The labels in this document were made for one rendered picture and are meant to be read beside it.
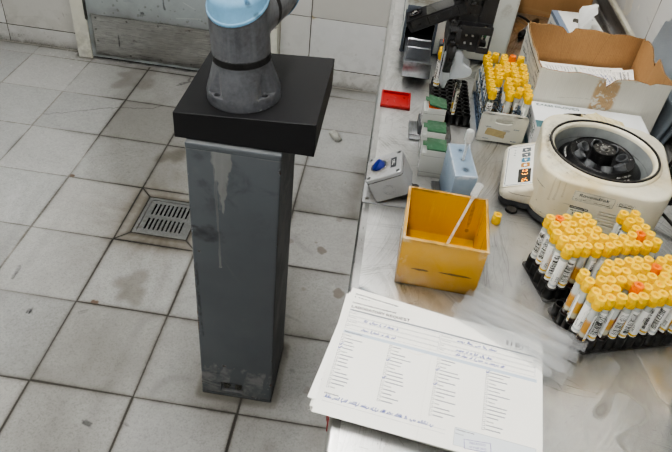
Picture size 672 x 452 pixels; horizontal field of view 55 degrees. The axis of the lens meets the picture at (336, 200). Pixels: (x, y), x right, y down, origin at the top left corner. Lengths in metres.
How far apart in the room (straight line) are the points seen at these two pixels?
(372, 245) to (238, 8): 0.49
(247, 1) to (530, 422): 0.83
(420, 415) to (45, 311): 1.56
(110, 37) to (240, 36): 2.27
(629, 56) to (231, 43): 0.99
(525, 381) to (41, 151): 2.33
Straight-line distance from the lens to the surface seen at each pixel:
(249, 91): 1.27
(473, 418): 0.91
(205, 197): 1.40
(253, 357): 1.77
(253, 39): 1.24
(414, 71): 1.57
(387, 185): 1.16
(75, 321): 2.18
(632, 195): 1.20
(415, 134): 1.37
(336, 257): 2.32
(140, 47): 3.42
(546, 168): 1.19
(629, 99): 1.53
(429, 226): 1.13
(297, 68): 1.45
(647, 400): 1.05
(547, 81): 1.47
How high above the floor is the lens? 1.63
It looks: 39 degrees down
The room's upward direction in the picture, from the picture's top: 7 degrees clockwise
